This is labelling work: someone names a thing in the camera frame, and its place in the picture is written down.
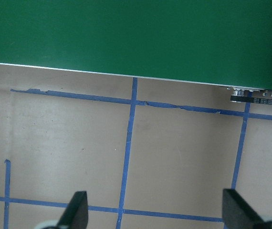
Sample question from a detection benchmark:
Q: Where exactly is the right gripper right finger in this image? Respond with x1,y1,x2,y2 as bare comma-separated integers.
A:
222,189,265,229

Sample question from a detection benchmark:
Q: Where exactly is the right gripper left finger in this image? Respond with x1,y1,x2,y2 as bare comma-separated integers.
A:
57,191,89,229

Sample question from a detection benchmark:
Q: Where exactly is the green conveyor belt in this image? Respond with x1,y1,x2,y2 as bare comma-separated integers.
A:
0,0,272,107

